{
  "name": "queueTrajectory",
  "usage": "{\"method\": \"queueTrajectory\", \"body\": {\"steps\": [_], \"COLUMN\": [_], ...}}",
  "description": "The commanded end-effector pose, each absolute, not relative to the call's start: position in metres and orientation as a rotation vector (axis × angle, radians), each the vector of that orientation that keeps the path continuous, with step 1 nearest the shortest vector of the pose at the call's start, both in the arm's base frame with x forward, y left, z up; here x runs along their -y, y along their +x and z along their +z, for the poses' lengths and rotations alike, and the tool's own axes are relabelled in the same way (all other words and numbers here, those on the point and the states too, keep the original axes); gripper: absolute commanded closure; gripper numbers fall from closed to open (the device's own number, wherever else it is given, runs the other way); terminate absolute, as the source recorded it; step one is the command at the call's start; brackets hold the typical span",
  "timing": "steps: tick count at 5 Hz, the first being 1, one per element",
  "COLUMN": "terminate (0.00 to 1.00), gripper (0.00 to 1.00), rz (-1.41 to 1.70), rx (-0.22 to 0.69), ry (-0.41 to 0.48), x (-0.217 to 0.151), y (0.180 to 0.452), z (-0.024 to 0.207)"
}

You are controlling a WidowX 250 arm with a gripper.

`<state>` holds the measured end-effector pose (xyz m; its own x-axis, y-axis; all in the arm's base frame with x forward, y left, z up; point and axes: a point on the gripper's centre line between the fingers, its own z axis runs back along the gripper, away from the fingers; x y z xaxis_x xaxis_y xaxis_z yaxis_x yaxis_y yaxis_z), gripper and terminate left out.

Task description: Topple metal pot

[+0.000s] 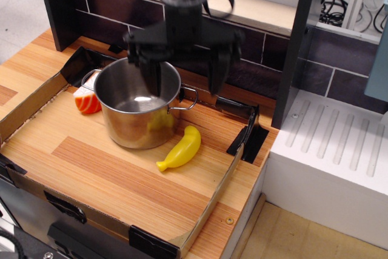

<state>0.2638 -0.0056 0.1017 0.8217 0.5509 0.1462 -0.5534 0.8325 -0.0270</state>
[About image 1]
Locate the cardboard fence with black tape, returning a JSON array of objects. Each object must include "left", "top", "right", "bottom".
[{"left": 1, "top": 37, "right": 275, "bottom": 258}]

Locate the stainless steel pot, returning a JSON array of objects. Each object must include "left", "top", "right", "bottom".
[{"left": 81, "top": 58, "right": 188, "bottom": 149}]

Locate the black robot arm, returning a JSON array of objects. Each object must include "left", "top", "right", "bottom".
[{"left": 125, "top": 0, "right": 244, "bottom": 96}]

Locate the yellow toy banana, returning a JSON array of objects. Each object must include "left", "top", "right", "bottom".
[{"left": 156, "top": 126, "right": 201, "bottom": 172}]

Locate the brass screw in table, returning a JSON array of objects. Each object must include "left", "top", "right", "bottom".
[{"left": 225, "top": 217, "right": 234, "bottom": 225}]

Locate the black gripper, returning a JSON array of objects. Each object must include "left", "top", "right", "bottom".
[{"left": 125, "top": 1, "right": 245, "bottom": 96}]

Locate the white toy sink drainboard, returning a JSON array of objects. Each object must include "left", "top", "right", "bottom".
[{"left": 263, "top": 90, "right": 387, "bottom": 248}]

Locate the orange salmon sushi toy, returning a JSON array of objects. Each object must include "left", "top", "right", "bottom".
[{"left": 73, "top": 72, "right": 101, "bottom": 114}]

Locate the dark brick backsplash shelf unit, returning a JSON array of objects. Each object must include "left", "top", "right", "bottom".
[{"left": 44, "top": 0, "right": 318, "bottom": 123}]

